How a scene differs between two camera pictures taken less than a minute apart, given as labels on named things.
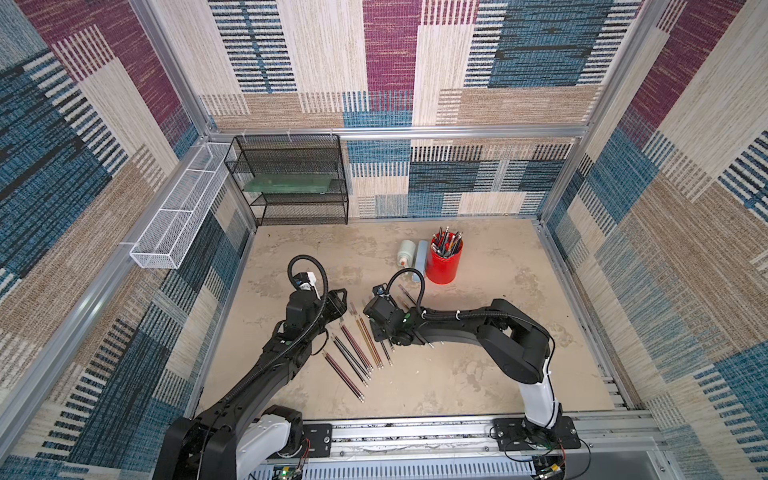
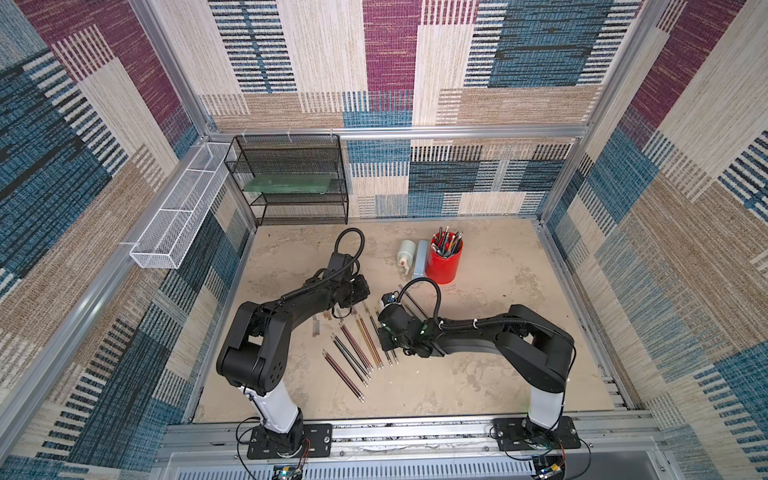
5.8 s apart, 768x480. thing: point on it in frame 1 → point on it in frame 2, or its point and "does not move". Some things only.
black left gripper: [333, 305] → [365, 291]
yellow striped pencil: [367, 343] does not move
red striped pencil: [344, 375] does not move
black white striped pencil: [356, 372] does not move
